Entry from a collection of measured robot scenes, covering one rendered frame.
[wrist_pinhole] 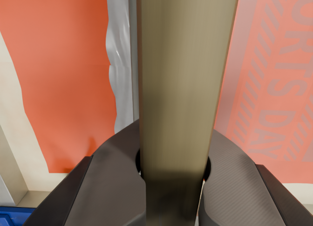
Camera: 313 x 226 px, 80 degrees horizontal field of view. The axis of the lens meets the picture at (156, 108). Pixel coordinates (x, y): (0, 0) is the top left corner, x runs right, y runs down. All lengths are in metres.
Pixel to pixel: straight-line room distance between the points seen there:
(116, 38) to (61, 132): 0.18
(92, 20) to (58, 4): 0.04
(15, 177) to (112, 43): 0.30
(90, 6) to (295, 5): 0.23
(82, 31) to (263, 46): 0.22
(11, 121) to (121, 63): 0.21
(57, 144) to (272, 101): 0.34
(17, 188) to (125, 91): 0.28
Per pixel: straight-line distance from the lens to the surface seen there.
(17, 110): 0.35
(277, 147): 0.36
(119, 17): 0.24
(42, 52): 0.29
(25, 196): 0.47
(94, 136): 0.32
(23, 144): 0.39
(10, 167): 0.42
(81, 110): 0.30
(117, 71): 0.26
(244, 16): 0.26
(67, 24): 0.27
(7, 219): 0.46
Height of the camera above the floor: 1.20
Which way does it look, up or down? 62 degrees down
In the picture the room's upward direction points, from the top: 175 degrees counter-clockwise
